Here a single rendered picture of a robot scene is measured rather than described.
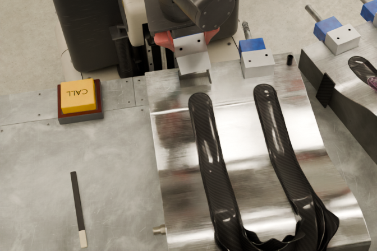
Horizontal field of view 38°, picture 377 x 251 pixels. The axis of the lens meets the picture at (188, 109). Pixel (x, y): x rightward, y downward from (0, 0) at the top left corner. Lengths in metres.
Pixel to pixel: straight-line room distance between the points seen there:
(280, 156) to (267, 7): 1.54
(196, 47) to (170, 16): 0.10
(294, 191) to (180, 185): 0.17
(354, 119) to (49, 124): 0.54
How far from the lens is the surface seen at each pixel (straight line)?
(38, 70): 2.22
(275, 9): 2.36
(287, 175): 0.84
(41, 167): 0.99
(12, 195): 0.97
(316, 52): 1.04
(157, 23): 0.80
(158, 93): 0.92
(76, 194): 0.94
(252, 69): 0.92
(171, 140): 0.87
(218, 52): 1.80
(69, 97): 1.01
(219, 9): 0.69
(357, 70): 1.03
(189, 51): 0.86
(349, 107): 0.98
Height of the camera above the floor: 1.61
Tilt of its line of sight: 54 degrees down
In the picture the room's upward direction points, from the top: 4 degrees counter-clockwise
